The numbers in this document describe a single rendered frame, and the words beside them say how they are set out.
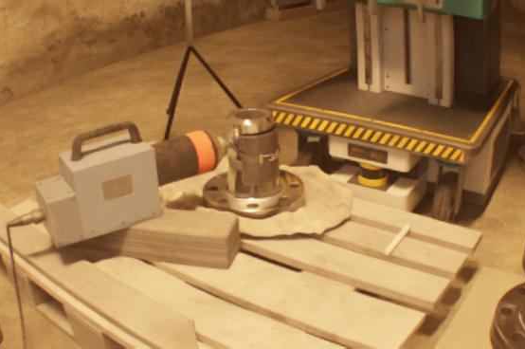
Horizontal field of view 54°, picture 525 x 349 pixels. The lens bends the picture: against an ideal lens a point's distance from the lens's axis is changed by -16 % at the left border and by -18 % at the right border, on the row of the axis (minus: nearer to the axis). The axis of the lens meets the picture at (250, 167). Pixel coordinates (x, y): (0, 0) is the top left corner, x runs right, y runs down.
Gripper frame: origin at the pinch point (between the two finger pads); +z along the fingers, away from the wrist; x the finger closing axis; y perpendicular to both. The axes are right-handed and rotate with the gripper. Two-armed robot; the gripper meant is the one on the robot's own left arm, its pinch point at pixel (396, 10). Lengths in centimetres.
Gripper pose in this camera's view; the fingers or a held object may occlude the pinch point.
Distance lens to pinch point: 142.9
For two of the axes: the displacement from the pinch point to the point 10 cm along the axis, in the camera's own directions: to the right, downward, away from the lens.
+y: -5.7, 3.5, -7.4
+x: 8.2, 1.9, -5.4
